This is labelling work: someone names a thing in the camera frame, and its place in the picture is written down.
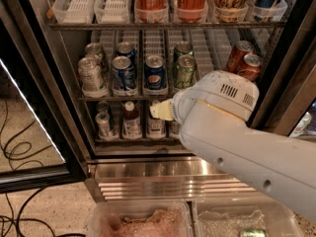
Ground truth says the brown tea bottle right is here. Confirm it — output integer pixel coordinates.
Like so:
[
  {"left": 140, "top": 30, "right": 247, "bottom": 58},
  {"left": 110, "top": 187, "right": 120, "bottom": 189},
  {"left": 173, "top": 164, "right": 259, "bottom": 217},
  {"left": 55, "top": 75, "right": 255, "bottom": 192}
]
[{"left": 147, "top": 111, "right": 166, "bottom": 139}]

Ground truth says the glass fridge door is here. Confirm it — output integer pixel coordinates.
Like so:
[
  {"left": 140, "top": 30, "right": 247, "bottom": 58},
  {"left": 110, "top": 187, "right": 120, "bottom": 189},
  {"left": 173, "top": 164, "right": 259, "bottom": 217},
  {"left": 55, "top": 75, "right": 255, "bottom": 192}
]
[{"left": 0, "top": 0, "right": 87, "bottom": 193}]

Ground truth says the white sprite can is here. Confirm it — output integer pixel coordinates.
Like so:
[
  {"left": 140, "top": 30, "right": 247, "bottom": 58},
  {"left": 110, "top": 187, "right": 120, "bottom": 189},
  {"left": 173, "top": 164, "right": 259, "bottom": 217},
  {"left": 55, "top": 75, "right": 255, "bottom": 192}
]
[
  {"left": 78, "top": 57, "right": 106, "bottom": 92},
  {"left": 85, "top": 42, "right": 106, "bottom": 66}
]

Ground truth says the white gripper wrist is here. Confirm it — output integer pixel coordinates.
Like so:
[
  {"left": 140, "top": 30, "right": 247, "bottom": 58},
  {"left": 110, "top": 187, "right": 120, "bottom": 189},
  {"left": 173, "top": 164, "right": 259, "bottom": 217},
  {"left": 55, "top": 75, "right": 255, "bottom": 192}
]
[{"left": 150, "top": 89, "right": 197, "bottom": 124}]

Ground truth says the red Coke can front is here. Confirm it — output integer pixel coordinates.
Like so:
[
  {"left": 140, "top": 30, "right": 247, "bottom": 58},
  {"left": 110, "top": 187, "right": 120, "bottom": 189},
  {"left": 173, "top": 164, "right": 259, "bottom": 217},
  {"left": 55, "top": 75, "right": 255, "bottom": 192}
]
[{"left": 237, "top": 53, "right": 262, "bottom": 82}]

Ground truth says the clear bin left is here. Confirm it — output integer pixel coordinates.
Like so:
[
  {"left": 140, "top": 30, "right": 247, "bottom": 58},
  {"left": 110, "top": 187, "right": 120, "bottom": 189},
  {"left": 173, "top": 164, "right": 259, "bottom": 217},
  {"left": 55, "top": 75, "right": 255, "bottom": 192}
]
[{"left": 86, "top": 199, "right": 193, "bottom": 237}]

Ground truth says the white Sprite can front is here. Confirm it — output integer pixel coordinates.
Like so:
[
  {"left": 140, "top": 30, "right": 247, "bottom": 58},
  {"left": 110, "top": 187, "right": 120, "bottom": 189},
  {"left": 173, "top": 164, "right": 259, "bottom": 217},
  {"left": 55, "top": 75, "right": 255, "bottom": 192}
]
[{"left": 78, "top": 57, "right": 106, "bottom": 92}]

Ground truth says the brown tea bottle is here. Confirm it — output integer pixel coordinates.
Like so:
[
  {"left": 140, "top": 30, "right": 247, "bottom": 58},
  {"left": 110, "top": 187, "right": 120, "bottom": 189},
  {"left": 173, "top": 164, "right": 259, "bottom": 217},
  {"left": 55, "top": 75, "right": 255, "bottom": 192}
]
[
  {"left": 147, "top": 111, "right": 166, "bottom": 139},
  {"left": 122, "top": 101, "right": 141, "bottom": 138}
]

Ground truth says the red Coke can rear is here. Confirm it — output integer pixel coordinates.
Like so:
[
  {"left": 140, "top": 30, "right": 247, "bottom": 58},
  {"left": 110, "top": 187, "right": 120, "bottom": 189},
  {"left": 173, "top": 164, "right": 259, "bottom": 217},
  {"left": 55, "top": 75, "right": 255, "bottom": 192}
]
[{"left": 226, "top": 40, "right": 254, "bottom": 73}]

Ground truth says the black floor cable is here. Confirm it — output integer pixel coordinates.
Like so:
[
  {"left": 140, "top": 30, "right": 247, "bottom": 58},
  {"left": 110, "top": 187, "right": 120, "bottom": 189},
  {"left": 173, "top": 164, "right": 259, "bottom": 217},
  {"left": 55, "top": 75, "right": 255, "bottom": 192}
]
[{"left": 0, "top": 97, "right": 87, "bottom": 237}]

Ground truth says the blue Pepsi can rear left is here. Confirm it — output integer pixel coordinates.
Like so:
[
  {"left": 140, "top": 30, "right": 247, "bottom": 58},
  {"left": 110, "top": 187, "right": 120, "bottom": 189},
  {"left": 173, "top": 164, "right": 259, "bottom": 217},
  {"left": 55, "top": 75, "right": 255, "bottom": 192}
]
[{"left": 116, "top": 41, "right": 136, "bottom": 63}]

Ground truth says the empty clear tray top left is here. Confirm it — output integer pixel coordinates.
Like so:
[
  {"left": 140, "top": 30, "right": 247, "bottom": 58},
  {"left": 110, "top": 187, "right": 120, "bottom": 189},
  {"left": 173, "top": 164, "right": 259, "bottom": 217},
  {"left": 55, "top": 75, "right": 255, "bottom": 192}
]
[{"left": 52, "top": 0, "right": 95, "bottom": 24}]

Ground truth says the blue Pepsi can centre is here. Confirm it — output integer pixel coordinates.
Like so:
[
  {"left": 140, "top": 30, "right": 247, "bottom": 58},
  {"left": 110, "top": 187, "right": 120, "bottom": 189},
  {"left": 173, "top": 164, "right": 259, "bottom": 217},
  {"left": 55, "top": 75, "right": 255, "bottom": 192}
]
[{"left": 144, "top": 54, "right": 165, "bottom": 90}]

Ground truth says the green can in bin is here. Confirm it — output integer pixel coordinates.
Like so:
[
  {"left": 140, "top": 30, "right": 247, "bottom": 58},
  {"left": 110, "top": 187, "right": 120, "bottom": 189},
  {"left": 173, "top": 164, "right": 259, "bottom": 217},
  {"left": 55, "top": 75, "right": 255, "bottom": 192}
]
[{"left": 239, "top": 228, "right": 268, "bottom": 237}]

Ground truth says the empty white tray middle shelf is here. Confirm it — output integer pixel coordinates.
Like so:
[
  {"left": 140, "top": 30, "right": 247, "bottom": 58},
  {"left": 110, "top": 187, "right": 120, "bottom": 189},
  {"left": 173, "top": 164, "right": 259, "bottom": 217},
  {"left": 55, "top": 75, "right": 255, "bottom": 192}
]
[{"left": 189, "top": 30, "right": 214, "bottom": 78}]

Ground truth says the silver can bottom centre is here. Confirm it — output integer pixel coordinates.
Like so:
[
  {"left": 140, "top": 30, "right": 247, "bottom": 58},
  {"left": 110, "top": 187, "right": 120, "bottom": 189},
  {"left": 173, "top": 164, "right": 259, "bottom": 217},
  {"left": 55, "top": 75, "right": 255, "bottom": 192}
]
[{"left": 170, "top": 120, "right": 180, "bottom": 138}]

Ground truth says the green can front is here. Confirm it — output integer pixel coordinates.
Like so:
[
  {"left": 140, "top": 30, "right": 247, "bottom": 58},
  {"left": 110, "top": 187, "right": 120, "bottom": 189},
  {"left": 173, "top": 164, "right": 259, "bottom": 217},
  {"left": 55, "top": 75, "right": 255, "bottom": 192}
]
[{"left": 174, "top": 54, "right": 197, "bottom": 89}]

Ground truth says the empty clear tray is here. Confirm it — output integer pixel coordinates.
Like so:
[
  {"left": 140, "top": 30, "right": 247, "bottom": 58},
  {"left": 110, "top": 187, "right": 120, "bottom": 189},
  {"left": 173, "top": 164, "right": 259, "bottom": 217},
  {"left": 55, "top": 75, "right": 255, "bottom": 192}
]
[
  {"left": 94, "top": 0, "right": 131, "bottom": 24},
  {"left": 52, "top": 0, "right": 95, "bottom": 24}
]

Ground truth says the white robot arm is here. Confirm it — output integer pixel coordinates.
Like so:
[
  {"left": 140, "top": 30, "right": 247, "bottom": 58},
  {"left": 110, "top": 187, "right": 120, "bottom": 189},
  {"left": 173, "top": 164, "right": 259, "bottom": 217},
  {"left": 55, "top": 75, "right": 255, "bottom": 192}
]
[{"left": 150, "top": 71, "right": 316, "bottom": 221}]

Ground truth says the brown tea bottle left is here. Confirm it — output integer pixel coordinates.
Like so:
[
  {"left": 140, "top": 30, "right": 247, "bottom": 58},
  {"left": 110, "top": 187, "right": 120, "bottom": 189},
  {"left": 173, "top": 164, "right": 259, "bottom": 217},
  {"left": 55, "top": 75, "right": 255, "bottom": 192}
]
[{"left": 122, "top": 101, "right": 141, "bottom": 138}]

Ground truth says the blue pepsi can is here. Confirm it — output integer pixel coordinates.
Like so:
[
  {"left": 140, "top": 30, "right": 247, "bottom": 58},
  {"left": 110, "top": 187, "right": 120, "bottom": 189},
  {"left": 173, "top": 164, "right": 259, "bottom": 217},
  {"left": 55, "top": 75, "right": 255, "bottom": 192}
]
[
  {"left": 112, "top": 56, "right": 136, "bottom": 91},
  {"left": 144, "top": 54, "right": 165, "bottom": 90},
  {"left": 116, "top": 41, "right": 136, "bottom": 63}
]

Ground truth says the green can rear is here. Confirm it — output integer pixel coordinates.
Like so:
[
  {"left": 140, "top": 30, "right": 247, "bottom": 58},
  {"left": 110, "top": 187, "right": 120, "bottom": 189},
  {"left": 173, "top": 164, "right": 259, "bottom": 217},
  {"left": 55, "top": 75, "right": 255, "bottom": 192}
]
[{"left": 173, "top": 41, "right": 194, "bottom": 61}]

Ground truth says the clear bin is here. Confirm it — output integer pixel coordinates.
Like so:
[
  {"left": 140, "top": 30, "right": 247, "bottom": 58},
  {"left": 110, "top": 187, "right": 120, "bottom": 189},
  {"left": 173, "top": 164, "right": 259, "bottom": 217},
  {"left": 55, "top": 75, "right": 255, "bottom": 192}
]
[
  {"left": 192, "top": 195, "right": 303, "bottom": 237},
  {"left": 86, "top": 199, "right": 193, "bottom": 237}
]

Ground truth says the silver can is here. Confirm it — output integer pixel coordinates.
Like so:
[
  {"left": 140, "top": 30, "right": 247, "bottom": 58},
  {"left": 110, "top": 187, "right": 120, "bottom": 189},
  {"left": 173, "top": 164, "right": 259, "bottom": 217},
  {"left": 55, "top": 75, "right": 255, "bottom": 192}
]
[
  {"left": 170, "top": 120, "right": 180, "bottom": 138},
  {"left": 95, "top": 112, "right": 115, "bottom": 137},
  {"left": 96, "top": 101, "right": 110, "bottom": 113}
]

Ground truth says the green can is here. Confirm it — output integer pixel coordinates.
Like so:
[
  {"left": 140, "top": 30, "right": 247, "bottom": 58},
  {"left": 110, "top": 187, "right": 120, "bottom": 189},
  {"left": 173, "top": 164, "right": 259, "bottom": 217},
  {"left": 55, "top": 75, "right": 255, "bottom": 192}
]
[
  {"left": 174, "top": 54, "right": 197, "bottom": 89},
  {"left": 239, "top": 228, "right": 268, "bottom": 237},
  {"left": 173, "top": 41, "right": 194, "bottom": 61}
]

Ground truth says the blue Pepsi can front left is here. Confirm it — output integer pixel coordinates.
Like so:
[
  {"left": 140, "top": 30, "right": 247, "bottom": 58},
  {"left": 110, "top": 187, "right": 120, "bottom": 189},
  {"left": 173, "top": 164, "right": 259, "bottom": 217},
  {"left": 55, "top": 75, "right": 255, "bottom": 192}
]
[{"left": 112, "top": 56, "right": 136, "bottom": 91}]

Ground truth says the silver can bottom rear left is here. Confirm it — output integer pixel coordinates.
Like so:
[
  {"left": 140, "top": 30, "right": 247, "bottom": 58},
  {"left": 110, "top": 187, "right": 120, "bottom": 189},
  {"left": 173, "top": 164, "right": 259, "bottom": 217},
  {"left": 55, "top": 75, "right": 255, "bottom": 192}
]
[{"left": 96, "top": 101, "right": 110, "bottom": 113}]

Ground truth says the silver can bottom front left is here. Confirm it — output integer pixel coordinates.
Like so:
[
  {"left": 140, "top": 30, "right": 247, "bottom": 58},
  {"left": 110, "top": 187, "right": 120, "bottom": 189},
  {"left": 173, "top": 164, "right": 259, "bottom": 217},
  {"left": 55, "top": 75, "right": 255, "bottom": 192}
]
[{"left": 95, "top": 112, "right": 115, "bottom": 137}]

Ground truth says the white Sprite can rear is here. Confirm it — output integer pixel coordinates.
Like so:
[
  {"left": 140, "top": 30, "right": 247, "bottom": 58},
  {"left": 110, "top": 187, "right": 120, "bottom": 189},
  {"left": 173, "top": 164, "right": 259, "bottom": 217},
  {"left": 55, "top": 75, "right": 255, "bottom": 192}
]
[{"left": 85, "top": 42, "right": 106, "bottom": 66}]

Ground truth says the steel fridge cabinet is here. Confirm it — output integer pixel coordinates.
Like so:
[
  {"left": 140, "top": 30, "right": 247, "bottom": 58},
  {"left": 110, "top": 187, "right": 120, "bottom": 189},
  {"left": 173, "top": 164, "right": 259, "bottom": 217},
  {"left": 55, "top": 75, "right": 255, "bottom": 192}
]
[{"left": 30, "top": 0, "right": 316, "bottom": 201}]

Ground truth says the clear bin right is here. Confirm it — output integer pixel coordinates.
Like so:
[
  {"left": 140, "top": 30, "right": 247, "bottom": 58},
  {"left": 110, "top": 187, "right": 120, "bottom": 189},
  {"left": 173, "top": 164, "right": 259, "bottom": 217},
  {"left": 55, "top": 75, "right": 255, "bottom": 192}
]
[{"left": 192, "top": 195, "right": 303, "bottom": 237}]

